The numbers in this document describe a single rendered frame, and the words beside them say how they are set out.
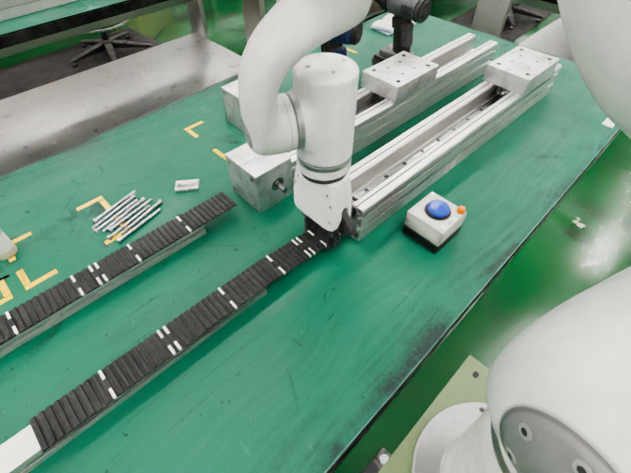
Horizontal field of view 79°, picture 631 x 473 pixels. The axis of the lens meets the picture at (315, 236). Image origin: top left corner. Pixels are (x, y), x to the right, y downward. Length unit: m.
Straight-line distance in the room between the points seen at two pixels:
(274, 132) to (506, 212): 0.55
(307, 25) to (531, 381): 0.37
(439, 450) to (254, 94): 0.48
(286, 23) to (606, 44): 0.32
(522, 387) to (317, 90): 0.39
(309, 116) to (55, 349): 0.53
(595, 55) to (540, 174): 0.81
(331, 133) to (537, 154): 0.65
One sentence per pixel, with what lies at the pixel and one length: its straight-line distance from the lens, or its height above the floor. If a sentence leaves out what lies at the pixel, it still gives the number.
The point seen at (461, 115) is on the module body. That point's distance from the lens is 1.04.
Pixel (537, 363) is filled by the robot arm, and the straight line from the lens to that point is 0.19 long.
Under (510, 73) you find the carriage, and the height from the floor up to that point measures 0.90.
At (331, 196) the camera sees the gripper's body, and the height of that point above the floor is 0.94.
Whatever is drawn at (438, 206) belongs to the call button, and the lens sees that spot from 0.74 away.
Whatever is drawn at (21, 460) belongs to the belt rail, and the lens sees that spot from 0.66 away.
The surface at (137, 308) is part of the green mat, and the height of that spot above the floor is 0.78.
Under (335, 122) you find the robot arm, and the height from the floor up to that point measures 1.07.
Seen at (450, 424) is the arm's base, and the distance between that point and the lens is 0.58.
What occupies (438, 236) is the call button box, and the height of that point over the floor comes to 0.83.
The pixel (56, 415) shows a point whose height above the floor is 0.81.
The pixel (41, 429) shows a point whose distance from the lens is 0.66.
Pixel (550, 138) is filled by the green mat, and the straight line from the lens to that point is 1.15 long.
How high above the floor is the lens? 1.35
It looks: 49 degrees down
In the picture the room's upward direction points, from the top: straight up
